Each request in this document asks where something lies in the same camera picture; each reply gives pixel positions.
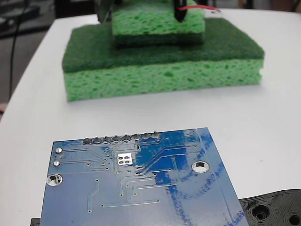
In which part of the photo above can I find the red wire with ring terminal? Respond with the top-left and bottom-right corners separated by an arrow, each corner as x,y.
177,5 -> 221,14

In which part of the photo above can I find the blue printed circuit board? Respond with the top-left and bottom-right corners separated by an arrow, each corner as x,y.
40,127 -> 250,226

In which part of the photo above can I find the black cabinet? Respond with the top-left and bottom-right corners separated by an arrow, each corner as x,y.
54,0 -> 99,20

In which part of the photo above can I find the small green scouring sponge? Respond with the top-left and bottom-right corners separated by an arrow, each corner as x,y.
111,0 -> 206,47

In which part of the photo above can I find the large green scouring sponge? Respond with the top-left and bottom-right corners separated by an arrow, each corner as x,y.
61,17 -> 266,102

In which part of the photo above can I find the dark equipment shelf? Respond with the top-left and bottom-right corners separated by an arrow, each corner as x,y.
0,4 -> 42,38

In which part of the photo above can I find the thin black cable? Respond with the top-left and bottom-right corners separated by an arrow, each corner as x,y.
10,0 -> 28,99

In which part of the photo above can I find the black plastic mount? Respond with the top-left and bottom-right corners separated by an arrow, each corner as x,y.
30,188 -> 301,226

